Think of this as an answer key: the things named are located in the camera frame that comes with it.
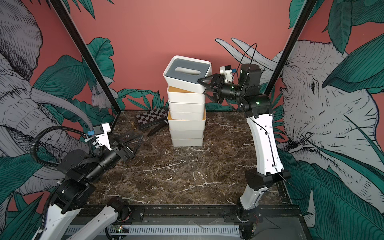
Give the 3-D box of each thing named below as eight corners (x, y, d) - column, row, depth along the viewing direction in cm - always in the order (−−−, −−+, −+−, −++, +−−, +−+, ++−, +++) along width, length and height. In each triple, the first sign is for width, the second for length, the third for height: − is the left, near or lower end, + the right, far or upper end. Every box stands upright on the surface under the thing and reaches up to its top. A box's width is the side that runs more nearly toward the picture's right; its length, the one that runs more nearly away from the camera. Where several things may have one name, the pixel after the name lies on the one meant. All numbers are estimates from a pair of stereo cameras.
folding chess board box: (140, 131, 109) (138, 128, 106) (136, 117, 117) (134, 115, 115) (170, 120, 116) (170, 118, 113) (165, 108, 124) (164, 106, 122)
